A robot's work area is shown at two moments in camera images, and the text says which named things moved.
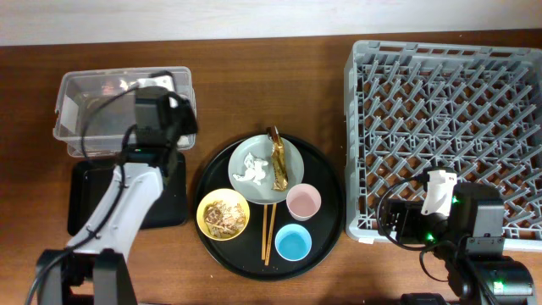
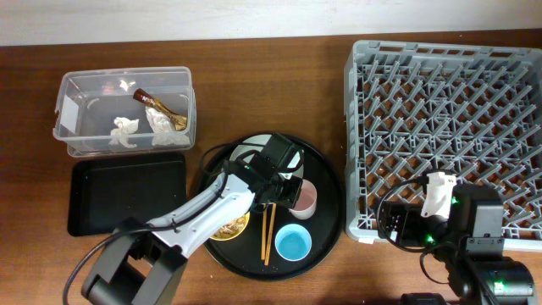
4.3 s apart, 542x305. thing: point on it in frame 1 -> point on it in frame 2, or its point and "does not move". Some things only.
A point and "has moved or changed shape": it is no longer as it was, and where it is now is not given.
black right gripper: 410,210 does not move
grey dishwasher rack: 472,108 does not move
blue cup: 293,242 does not move
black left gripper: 184,112 -> 290,196
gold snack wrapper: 279,176 has moved or changed shape
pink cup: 303,200 does not move
